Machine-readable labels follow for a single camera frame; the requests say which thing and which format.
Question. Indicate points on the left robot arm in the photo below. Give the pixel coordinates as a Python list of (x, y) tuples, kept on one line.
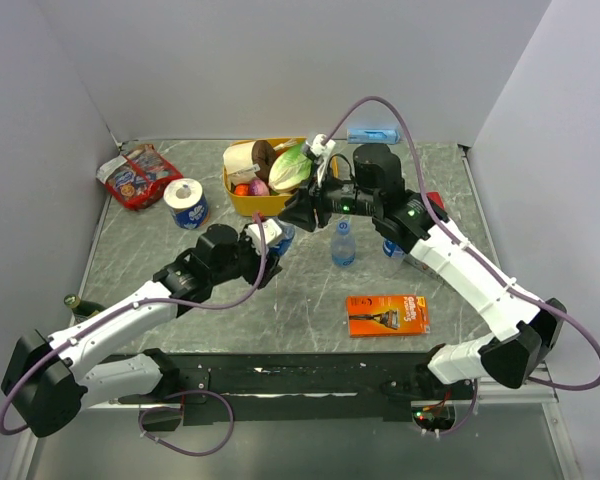
[(49, 380)]

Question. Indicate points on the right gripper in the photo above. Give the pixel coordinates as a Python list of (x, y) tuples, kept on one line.
[(301, 210)]

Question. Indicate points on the purple onion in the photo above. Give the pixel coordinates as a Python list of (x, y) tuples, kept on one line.
[(258, 187)]

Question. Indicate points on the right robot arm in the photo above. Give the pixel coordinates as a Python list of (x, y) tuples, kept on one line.
[(521, 334)]

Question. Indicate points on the green glass bottle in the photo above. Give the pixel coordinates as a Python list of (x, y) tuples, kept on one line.
[(82, 309)]

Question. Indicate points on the orange razor box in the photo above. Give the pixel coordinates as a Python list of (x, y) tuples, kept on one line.
[(387, 315)]

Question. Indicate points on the orange carrot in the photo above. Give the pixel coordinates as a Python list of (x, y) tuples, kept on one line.
[(242, 190)]

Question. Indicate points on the green lettuce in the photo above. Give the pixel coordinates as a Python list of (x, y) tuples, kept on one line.
[(289, 170)]

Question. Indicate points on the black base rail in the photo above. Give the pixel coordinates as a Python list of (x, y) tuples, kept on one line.
[(278, 387)]

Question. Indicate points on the blue tissue pack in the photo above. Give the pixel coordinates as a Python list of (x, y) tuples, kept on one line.
[(373, 136)]

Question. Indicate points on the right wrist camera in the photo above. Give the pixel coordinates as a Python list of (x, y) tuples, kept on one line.
[(319, 151)]

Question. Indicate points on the red snack bag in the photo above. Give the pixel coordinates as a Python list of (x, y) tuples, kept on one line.
[(138, 178)]

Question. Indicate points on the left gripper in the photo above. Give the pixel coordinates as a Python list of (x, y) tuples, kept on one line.
[(253, 275)]

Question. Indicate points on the yellow plastic bin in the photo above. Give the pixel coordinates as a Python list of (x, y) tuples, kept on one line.
[(268, 205)]

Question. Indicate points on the toilet paper roll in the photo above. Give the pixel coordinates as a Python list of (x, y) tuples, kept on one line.
[(187, 203)]

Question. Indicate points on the brown bread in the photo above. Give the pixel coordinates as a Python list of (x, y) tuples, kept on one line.
[(264, 156)]

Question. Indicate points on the white paper bag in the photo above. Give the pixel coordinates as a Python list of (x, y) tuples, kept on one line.
[(239, 165)]

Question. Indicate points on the red flat bar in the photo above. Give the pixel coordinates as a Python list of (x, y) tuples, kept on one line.
[(436, 199)]

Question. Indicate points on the blue cap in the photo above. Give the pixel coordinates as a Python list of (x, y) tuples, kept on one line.
[(344, 228)]

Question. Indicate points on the clear bottle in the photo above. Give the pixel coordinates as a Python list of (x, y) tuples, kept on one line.
[(343, 249)]

